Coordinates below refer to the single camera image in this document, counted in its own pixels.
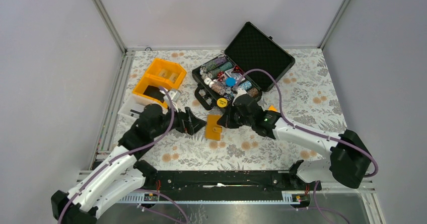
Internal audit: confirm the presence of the playing card deck box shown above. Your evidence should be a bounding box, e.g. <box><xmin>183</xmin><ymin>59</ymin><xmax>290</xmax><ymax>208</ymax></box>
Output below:
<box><xmin>225</xmin><ymin>69</ymin><xmax>246</xmax><ymax>83</ymax></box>

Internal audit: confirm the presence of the yellow round dealer button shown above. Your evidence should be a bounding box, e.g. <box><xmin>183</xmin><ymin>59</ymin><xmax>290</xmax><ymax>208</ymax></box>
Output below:
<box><xmin>217</xmin><ymin>98</ymin><xmax>228</xmax><ymax>108</ymax></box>

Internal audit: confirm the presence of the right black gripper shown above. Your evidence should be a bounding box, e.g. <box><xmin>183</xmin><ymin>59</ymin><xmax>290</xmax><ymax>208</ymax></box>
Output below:
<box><xmin>218</xmin><ymin>102</ymin><xmax>254</xmax><ymax>129</ymax></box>

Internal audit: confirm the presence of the orange card holder wallet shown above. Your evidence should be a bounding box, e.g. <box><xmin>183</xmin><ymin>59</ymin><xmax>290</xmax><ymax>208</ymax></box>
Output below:
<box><xmin>205</xmin><ymin>115</ymin><xmax>222</xmax><ymax>141</ymax></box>

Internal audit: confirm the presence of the clear plastic card bin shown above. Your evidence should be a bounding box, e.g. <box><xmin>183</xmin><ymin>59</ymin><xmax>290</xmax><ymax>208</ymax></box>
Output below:
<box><xmin>118</xmin><ymin>94</ymin><xmax>155</xmax><ymax>123</ymax></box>

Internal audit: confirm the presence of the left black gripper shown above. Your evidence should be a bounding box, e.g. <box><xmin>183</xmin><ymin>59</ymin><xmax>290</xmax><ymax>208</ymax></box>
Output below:
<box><xmin>152</xmin><ymin>101</ymin><xmax>207</xmax><ymax>138</ymax></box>

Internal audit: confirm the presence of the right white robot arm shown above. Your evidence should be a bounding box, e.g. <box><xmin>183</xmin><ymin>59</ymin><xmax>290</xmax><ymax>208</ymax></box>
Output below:
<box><xmin>217</xmin><ymin>94</ymin><xmax>373</xmax><ymax>190</ymax></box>

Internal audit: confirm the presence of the blue round chip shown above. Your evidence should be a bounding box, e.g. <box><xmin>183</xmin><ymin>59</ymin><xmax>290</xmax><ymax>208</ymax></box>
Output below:
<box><xmin>225</xmin><ymin>78</ymin><xmax>236</xmax><ymax>87</ymax></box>

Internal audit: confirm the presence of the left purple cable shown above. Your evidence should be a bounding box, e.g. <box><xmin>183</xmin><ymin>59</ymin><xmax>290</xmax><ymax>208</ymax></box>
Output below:
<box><xmin>57</xmin><ymin>86</ymin><xmax>191</xmax><ymax>224</ymax></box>

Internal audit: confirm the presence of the aluminium frame rail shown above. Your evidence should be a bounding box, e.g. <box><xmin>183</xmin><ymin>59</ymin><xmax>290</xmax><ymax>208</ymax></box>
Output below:
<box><xmin>89</xmin><ymin>48</ymin><xmax>135</xmax><ymax>170</ymax></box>

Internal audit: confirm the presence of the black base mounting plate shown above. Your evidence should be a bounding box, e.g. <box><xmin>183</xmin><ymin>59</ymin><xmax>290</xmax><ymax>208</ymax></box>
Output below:
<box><xmin>140</xmin><ymin>170</ymin><xmax>322</xmax><ymax>202</ymax></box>

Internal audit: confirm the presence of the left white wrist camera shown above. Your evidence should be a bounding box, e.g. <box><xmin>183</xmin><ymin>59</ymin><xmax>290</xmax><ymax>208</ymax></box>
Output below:
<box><xmin>164</xmin><ymin>89</ymin><xmax>182</xmax><ymax>108</ymax></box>

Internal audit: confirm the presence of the black poker chip case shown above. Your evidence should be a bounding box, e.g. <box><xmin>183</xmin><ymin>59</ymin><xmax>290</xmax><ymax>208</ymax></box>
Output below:
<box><xmin>192</xmin><ymin>22</ymin><xmax>296</xmax><ymax>110</ymax></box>

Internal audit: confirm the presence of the orange sticky note block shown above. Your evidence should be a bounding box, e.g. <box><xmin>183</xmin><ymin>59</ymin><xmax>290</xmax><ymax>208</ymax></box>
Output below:
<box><xmin>268</xmin><ymin>105</ymin><xmax>278</xmax><ymax>112</ymax></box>

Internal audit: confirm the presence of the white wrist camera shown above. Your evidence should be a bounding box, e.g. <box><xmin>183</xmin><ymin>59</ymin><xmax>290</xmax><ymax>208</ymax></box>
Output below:
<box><xmin>164</xmin><ymin>89</ymin><xmax>182</xmax><ymax>108</ymax></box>
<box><xmin>232</xmin><ymin>88</ymin><xmax>247</xmax><ymax>104</ymax></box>

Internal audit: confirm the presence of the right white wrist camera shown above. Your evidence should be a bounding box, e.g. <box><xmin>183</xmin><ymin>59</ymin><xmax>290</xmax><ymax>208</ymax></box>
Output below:
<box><xmin>232</xmin><ymin>88</ymin><xmax>247</xmax><ymax>104</ymax></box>

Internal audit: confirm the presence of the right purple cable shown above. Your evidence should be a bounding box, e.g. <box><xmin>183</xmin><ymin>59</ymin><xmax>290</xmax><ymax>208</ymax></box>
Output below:
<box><xmin>233</xmin><ymin>68</ymin><xmax>379</xmax><ymax>224</ymax></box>

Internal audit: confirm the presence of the yellow divided plastic bin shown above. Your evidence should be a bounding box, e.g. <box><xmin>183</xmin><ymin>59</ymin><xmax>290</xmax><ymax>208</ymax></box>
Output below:
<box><xmin>132</xmin><ymin>58</ymin><xmax>187</xmax><ymax>108</ymax></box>

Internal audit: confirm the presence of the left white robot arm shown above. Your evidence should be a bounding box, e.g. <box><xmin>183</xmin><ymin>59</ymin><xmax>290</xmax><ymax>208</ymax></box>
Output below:
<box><xmin>51</xmin><ymin>104</ymin><xmax>206</xmax><ymax>223</ymax></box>

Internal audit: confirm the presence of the purple cable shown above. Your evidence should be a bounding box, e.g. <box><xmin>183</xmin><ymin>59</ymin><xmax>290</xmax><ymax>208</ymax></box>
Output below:
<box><xmin>57</xmin><ymin>86</ymin><xmax>191</xmax><ymax>224</ymax></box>
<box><xmin>233</xmin><ymin>68</ymin><xmax>379</xmax><ymax>224</ymax></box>

